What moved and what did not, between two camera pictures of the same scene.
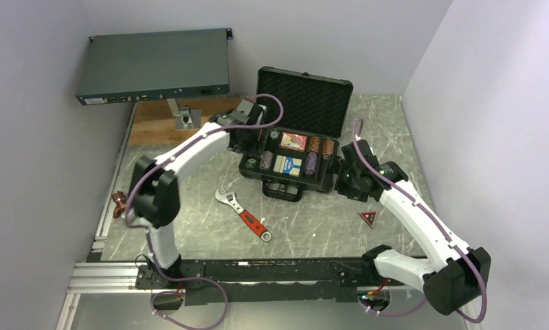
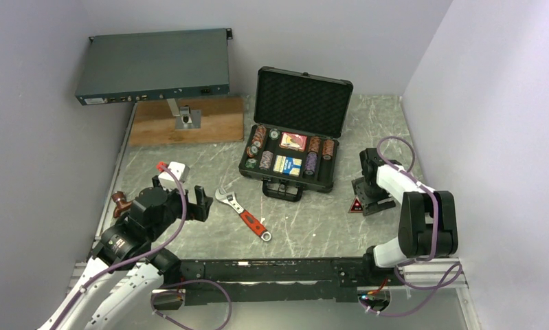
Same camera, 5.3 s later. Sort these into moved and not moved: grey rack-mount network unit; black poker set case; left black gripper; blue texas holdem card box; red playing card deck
Moved: left black gripper
Not moved: grey rack-mount network unit; blue texas holdem card box; black poker set case; red playing card deck
